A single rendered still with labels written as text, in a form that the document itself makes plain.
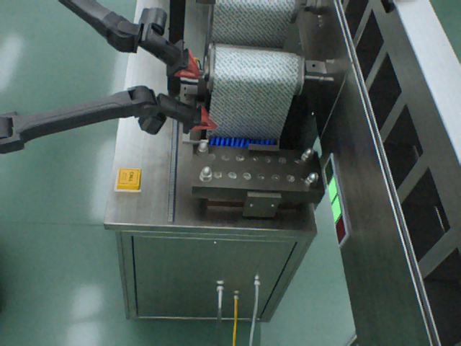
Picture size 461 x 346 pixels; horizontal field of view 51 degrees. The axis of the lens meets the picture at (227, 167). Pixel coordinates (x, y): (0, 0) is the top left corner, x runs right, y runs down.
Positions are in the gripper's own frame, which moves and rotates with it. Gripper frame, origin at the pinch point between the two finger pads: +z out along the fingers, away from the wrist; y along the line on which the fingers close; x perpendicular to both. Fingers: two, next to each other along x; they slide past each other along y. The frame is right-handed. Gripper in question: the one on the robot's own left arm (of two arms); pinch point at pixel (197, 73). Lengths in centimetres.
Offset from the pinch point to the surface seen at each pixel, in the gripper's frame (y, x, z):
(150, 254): 35, -46, 23
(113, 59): -140, -129, 54
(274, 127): 8.8, 6.4, 27.3
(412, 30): 30, 58, -1
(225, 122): 8.1, -3.3, 15.3
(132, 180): 19.1, -34.1, 4.4
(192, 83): -1.1, -4.6, 2.7
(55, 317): 34, -127, 36
